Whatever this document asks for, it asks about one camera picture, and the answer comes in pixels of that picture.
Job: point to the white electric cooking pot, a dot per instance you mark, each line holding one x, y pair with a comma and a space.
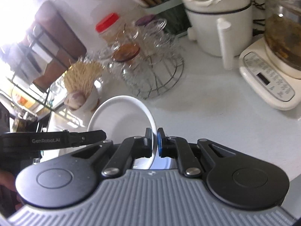
222, 28

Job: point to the black dish rack frame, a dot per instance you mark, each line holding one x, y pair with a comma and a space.
33, 66

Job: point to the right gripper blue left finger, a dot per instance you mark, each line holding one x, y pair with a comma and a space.
123, 155

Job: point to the white small bowl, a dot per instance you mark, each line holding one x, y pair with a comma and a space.
124, 116

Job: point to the red lid honey jar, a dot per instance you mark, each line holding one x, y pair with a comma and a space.
109, 27

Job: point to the person's left hand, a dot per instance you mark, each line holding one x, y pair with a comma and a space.
7, 180

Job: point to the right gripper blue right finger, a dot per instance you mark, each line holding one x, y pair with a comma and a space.
179, 149

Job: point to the purple lid glass jar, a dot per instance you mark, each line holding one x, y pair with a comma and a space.
142, 22

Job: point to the pale blue plastic cup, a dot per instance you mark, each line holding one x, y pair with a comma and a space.
163, 163

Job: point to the wire glass holder rack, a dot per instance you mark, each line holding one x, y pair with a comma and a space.
161, 64

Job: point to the dried noodle bundle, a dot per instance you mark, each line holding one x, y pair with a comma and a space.
80, 77

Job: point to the cream kettle control base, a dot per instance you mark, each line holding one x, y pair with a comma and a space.
277, 83

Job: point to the purple onion half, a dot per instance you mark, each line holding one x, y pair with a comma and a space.
74, 100

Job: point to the copper lid glass jar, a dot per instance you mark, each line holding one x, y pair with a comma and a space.
124, 60

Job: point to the glass health kettle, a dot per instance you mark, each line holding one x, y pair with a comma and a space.
282, 35

